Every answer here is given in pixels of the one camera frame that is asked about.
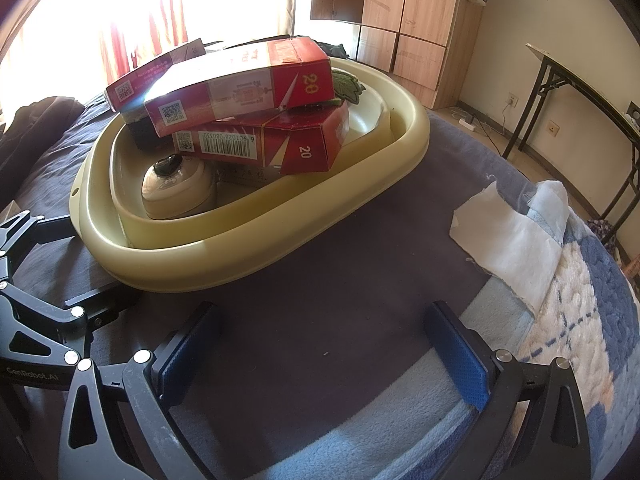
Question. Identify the red carton box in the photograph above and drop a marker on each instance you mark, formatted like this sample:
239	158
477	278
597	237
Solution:
280	145
150	77
235	95

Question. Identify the black-legged folding table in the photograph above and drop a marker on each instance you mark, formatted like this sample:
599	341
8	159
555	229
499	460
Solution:
575	72

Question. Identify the wooden wardrobe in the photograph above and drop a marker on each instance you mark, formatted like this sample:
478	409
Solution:
420	20

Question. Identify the white wall outlet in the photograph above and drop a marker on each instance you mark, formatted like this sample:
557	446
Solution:
553	128

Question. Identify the large cream plastic basin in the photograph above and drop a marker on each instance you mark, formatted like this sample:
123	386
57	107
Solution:
250	260

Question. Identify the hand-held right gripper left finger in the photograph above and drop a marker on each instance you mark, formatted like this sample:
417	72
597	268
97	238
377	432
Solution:
187	355

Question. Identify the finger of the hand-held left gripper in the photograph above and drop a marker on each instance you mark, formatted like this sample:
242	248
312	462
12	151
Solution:
105	302
50	227

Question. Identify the white round device black knob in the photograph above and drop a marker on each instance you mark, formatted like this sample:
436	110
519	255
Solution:
175	195

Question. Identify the green toy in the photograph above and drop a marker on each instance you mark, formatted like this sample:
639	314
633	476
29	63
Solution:
350	85

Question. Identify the red curtain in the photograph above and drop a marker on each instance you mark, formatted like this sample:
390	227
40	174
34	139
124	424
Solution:
150	25

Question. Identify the blue white checkered blanket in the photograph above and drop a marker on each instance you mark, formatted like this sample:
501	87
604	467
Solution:
590	310

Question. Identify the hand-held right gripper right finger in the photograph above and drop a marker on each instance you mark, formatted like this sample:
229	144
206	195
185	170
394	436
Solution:
460	360

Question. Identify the white power strip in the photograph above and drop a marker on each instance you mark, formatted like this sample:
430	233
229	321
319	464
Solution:
467	121

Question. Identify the small cream plastic basin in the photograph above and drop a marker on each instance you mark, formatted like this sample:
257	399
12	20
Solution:
365	120

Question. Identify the checkered clothes pile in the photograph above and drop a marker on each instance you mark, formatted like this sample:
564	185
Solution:
605	227

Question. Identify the gold clear plastic box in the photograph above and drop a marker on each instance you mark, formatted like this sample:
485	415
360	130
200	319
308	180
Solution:
245	174

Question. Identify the dark cloth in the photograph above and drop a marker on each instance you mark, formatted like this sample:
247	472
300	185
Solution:
35	130

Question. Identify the white cloth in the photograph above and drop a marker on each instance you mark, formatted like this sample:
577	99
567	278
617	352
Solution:
505	245

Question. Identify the black chair back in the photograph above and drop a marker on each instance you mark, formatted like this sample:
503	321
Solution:
634	110

